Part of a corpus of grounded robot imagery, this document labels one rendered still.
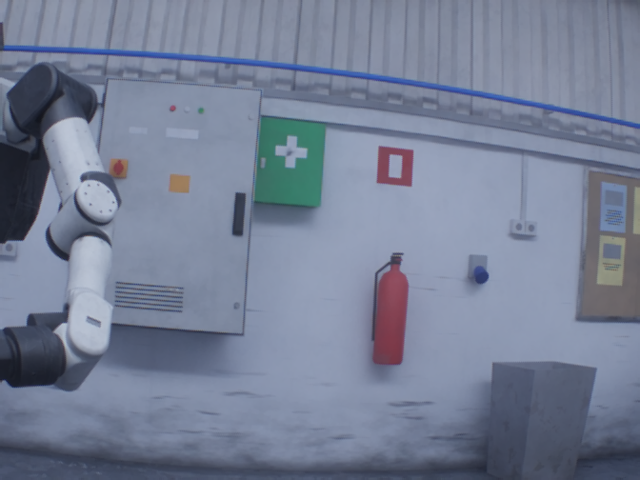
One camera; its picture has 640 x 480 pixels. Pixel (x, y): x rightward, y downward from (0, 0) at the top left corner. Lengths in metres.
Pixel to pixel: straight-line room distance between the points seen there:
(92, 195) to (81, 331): 0.26
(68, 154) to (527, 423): 3.70
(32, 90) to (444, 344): 3.90
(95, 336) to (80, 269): 0.15
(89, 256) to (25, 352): 0.24
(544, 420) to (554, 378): 0.23
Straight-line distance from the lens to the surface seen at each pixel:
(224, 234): 4.57
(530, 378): 4.88
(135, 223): 4.52
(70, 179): 1.54
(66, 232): 1.50
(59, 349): 1.31
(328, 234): 5.01
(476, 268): 5.22
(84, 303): 1.35
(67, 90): 1.64
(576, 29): 5.87
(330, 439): 5.11
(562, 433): 5.06
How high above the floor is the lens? 1.08
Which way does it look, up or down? 2 degrees up
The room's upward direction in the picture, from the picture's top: 4 degrees clockwise
